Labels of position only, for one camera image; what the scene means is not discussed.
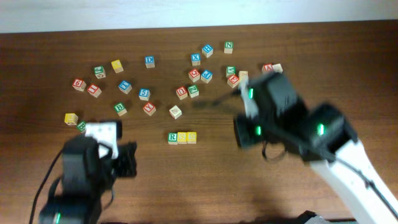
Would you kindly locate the blue D block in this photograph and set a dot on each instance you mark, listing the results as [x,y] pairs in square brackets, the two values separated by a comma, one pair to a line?
[149,61]

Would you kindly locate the blue X block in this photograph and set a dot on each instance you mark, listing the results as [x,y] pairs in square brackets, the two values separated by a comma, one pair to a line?
[195,59]

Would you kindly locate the blue T block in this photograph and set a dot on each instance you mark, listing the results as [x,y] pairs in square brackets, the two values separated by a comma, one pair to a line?
[125,87]

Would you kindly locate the blue 5 block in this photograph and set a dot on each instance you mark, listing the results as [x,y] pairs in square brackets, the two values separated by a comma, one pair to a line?
[144,94]

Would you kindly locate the red A block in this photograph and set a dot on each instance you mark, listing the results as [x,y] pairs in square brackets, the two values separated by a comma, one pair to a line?
[266,68]

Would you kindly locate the blue P block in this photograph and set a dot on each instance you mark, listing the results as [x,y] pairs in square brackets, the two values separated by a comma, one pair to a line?
[206,76]

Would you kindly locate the green N block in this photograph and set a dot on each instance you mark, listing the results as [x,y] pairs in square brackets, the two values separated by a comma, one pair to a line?
[228,47]

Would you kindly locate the yellow top block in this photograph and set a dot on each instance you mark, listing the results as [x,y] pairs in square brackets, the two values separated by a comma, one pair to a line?
[117,66]

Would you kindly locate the red Y block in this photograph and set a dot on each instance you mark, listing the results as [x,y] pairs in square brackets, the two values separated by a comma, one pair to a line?
[149,108]

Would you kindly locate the yellow W block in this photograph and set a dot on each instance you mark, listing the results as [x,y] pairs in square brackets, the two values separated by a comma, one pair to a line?
[71,119]

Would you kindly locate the yellow S block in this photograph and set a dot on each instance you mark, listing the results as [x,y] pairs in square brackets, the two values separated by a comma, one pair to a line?
[182,137]

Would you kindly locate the green block with picture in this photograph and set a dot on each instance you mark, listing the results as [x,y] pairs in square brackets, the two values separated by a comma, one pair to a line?
[99,72]

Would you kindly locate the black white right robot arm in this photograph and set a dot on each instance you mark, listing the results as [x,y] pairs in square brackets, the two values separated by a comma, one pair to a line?
[322,137]

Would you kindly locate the plain block green side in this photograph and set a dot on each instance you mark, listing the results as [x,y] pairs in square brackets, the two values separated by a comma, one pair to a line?
[277,68]

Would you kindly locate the green R block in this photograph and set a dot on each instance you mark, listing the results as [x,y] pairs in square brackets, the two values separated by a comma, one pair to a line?
[172,138]

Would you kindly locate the green E block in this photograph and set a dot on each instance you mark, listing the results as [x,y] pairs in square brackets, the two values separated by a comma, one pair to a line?
[81,126]

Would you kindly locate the red Q block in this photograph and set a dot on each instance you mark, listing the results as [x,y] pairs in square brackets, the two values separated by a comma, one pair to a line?
[194,75]

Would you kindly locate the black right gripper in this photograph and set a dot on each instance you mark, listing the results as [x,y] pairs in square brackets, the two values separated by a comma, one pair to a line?
[241,121]

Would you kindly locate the plain block yellow side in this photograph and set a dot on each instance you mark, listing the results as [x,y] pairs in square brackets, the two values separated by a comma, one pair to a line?
[243,76]

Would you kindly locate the red E block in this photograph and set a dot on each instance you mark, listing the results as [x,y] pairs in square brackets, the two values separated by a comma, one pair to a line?
[233,81]

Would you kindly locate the red I block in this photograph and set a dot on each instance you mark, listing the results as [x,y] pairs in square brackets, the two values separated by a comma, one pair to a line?
[94,90]

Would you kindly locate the green V block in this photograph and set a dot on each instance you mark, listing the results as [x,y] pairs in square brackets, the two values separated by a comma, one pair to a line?
[230,70]

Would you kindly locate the green B block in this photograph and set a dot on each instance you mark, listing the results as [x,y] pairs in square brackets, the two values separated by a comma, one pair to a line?
[120,109]

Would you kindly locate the green Z block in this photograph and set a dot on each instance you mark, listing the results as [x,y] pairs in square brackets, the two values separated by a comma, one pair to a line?
[193,91]

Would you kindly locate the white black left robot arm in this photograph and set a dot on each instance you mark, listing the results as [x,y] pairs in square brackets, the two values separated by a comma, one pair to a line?
[75,197]

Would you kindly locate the red U block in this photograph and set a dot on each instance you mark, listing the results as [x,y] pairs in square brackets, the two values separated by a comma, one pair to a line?
[181,92]

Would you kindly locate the blue H block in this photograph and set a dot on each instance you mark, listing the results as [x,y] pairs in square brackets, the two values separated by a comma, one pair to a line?
[207,50]

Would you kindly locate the red 6 block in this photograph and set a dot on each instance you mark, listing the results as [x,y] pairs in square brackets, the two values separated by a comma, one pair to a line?
[79,84]

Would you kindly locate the plain leaf block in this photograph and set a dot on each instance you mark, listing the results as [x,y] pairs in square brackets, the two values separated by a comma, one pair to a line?
[175,112]

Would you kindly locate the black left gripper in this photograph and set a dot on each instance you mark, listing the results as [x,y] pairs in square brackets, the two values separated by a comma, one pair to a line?
[125,158]

